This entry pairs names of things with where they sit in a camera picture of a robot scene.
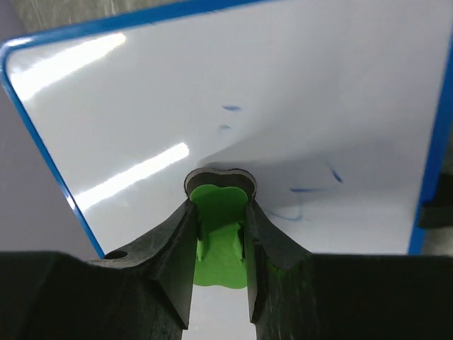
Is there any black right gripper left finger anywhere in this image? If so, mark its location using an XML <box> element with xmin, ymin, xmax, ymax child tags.
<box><xmin>1</xmin><ymin>201</ymin><xmax>197</xmax><ymax>339</ymax></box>

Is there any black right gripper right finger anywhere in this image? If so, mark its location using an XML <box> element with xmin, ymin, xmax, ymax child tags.
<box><xmin>244</xmin><ymin>202</ymin><xmax>452</xmax><ymax>339</ymax></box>

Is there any green whiteboard eraser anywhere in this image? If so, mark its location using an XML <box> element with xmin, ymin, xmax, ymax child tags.
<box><xmin>184</xmin><ymin>167</ymin><xmax>256</xmax><ymax>289</ymax></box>

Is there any blue framed whiteboard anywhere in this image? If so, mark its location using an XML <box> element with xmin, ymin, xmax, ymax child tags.
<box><xmin>0</xmin><ymin>0</ymin><xmax>453</xmax><ymax>340</ymax></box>

